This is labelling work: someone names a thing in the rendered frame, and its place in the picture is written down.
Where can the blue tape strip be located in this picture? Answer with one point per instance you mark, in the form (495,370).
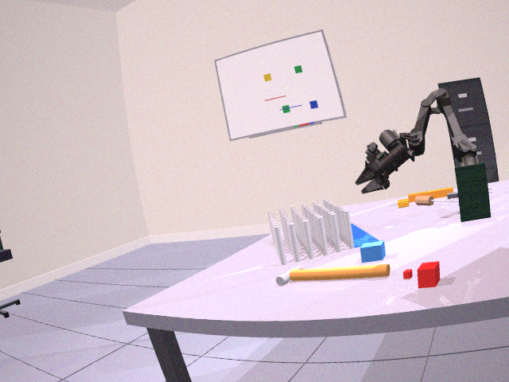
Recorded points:
(361,237)

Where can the orange flat strip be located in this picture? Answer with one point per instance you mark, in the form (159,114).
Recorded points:
(437,193)

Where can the blue cube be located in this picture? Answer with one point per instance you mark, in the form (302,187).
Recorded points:
(371,252)

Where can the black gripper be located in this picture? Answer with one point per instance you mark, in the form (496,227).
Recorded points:
(377,171)

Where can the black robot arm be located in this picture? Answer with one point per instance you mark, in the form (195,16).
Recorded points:
(463,150)

